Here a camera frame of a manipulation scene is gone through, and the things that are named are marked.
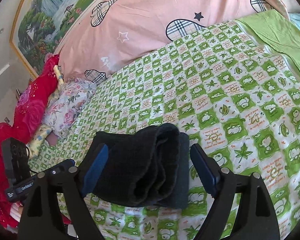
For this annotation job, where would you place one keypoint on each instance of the framed landscape painting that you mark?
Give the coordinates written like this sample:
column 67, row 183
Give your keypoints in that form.
column 39, row 26

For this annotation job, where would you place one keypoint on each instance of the black pants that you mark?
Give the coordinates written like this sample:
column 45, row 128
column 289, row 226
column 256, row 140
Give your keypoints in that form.
column 149, row 167

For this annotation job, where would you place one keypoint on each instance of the white floral pillow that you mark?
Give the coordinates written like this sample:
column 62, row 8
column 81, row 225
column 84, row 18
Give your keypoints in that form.
column 63, row 111

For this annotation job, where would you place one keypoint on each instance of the plain green bedsheet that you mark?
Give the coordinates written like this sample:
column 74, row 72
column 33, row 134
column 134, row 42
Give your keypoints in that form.
column 276, row 31

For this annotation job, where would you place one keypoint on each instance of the red rose-patterned pillow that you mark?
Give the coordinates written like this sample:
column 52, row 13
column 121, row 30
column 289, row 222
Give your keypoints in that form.
column 27, row 118

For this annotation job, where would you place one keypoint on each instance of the left hand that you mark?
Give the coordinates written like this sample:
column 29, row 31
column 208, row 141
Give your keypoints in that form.
column 16, row 211

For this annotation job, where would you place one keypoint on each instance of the pink heart-patterned duvet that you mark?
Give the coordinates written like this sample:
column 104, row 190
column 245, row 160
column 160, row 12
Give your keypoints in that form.
column 113, row 33

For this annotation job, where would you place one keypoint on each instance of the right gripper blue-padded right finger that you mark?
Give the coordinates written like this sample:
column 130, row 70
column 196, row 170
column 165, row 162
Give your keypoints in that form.
column 255, row 218

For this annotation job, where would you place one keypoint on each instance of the green white patterned quilt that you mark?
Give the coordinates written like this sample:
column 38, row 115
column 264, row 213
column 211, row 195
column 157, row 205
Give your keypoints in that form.
column 227, row 90

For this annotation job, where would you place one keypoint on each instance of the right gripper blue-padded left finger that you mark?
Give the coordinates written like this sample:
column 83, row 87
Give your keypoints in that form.
column 41, row 217

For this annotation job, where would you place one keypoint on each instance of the black tracking camera box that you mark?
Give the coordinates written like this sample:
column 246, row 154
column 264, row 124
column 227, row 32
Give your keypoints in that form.
column 15, row 157

